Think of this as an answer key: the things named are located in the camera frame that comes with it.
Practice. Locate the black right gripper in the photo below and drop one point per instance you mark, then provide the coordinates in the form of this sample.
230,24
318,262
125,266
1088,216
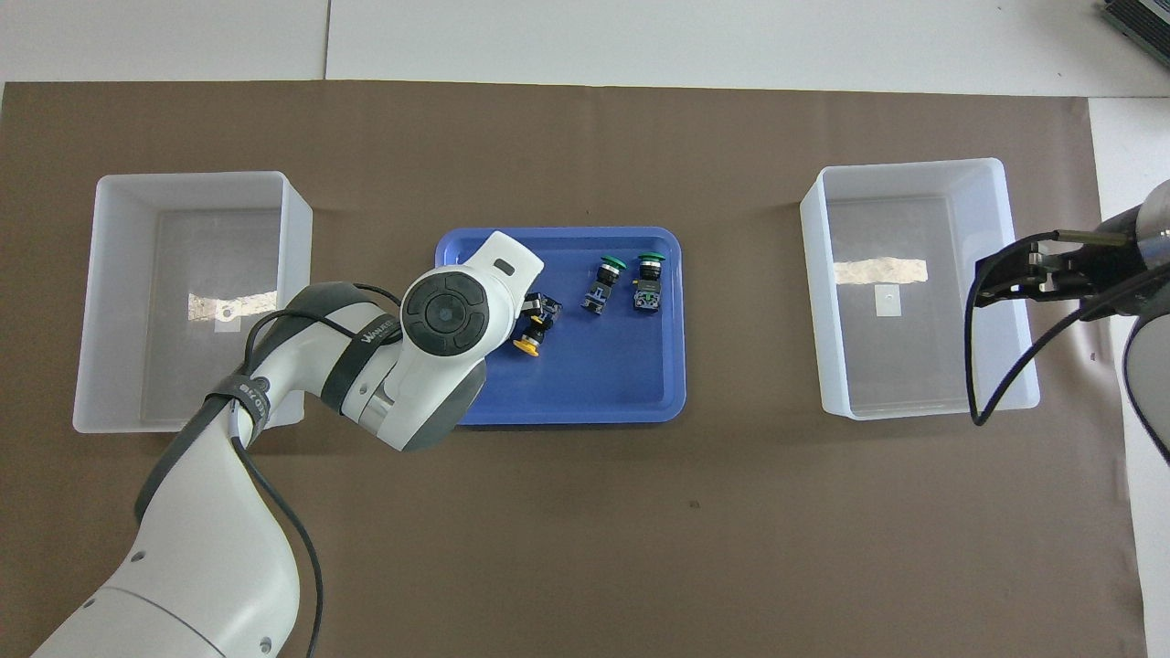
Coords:
1097,279

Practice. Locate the yellow push button switch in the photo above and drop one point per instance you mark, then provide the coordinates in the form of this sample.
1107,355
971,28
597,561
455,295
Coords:
539,324

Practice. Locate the green push button switch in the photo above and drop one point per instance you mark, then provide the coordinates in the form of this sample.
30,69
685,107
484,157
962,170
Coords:
605,279
650,283

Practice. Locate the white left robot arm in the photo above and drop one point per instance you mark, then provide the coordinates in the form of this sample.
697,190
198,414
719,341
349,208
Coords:
201,548

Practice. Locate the blue plastic tray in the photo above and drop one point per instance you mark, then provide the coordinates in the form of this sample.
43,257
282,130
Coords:
603,384

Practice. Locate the white sticker label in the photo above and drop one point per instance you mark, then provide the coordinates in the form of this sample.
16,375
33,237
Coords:
888,302
228,318

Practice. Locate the translucent white plastic box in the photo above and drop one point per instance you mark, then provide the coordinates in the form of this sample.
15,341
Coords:
119,274
914,366

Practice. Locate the brown paper table mat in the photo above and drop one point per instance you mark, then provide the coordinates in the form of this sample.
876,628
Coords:
585,548

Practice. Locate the dark grey ribbed device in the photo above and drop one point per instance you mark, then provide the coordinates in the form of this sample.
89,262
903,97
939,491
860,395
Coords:
1143,23

